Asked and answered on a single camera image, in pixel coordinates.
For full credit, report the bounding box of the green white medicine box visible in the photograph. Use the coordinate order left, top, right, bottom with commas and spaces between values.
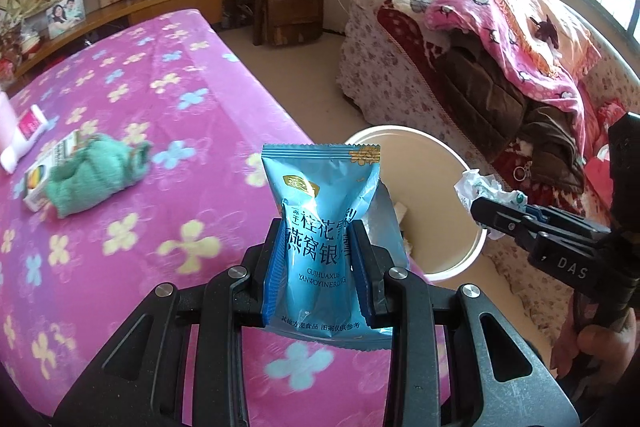
22, 129, 83, 212

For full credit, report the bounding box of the green towel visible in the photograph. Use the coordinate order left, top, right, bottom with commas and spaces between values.
44, 133, 153, 219

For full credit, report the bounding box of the brown jacket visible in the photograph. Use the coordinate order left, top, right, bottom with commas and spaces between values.
435, 47, 586, 192

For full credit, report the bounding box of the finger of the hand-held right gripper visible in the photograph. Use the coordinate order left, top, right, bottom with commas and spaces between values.
522, 204, 567, 229
470, 197, 540, 254

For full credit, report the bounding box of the pink bottle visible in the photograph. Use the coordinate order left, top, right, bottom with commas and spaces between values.
0, 92, 26, 172

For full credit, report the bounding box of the framed couple photo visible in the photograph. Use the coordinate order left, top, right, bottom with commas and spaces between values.
46, 0, 86, 38

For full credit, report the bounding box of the person's right hand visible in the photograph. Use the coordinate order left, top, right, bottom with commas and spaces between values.
575, 321, 640, 408

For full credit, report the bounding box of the white green wrapper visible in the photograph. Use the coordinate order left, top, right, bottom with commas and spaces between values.
454, 169, 530, 242

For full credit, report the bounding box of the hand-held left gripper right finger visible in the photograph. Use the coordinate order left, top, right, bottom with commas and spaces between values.
349, 222, 581, 427

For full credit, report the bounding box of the pink floral blanket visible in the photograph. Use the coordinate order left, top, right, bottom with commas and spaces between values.
0, 8, 451, 427

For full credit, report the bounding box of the white pink-labelled bottle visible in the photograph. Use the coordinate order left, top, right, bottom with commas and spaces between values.
17, 104, 50, 142

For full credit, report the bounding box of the pink printed blanket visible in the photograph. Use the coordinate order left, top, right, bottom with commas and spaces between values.
425, 0, 603, 142

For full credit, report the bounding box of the white bucket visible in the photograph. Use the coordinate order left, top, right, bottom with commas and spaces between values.
345, 125, 488, 285

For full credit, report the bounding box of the blue snack packet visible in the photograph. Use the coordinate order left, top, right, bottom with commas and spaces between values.
261, 143, 411, 350

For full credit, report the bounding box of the floral sofa cover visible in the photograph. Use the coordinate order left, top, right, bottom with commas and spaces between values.
336, 0, 640, 358

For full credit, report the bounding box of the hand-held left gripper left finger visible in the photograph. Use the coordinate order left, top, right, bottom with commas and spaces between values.
55, 219, 289, 427

